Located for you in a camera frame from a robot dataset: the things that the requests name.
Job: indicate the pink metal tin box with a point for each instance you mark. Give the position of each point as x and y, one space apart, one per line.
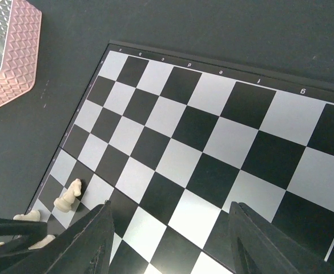
20 29

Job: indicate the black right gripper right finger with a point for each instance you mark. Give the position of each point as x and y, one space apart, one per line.
260 247

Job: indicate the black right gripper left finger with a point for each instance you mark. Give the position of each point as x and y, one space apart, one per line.
85 247

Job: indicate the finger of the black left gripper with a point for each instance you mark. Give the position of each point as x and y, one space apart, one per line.
20 227
20 246

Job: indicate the black and white chessboard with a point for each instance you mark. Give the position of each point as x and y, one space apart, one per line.
172 141

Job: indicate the white knight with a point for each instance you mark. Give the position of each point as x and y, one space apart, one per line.
65 202

